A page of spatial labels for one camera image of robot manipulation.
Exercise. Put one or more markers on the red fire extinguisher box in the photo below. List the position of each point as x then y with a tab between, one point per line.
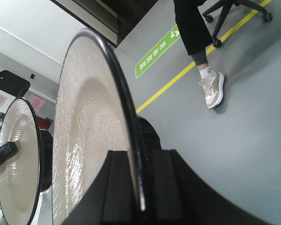
43	123

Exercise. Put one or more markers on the beige plate black rim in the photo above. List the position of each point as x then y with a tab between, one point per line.
95	118
20	174

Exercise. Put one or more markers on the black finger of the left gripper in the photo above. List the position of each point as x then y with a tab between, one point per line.
8	150

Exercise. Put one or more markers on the person leg with sneaker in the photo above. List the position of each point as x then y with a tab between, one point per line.
196	37

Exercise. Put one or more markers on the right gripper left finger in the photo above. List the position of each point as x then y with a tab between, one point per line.
110	199

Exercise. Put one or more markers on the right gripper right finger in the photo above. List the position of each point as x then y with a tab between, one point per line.
181	197

